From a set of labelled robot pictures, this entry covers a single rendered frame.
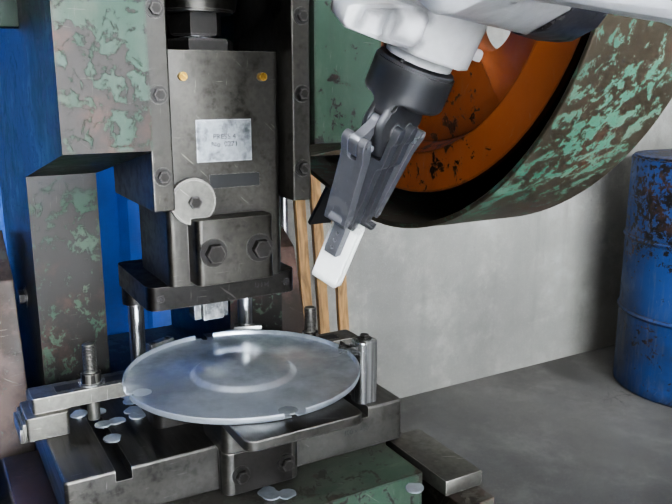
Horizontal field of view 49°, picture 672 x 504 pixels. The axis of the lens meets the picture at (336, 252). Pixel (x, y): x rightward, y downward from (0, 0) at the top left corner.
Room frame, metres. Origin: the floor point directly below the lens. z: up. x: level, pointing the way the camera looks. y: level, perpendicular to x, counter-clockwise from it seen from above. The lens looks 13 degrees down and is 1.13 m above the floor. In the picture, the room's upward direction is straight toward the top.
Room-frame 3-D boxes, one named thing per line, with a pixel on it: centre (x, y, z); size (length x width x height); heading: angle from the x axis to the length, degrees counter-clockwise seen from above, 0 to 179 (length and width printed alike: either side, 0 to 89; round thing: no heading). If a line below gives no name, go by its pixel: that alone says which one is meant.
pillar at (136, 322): (0.99, 0.28, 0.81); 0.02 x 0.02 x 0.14
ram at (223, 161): (0.94, 0.16, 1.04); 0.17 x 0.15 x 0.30; 30
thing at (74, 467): (0.97, 0.18, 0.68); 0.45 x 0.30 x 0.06; 120
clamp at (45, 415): (0.89, 0.32, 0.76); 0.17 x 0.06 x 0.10; 120
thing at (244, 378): (0.86, 0.12, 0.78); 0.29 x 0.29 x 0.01
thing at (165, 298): (0.98, 0.18, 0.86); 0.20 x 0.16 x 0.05; 120
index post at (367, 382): (0.95, -0.04, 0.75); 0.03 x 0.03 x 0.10; 30
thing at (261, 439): (0.82, 0.09, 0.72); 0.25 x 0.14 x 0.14; 30
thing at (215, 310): (0.96, 0.17, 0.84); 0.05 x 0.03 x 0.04; 120
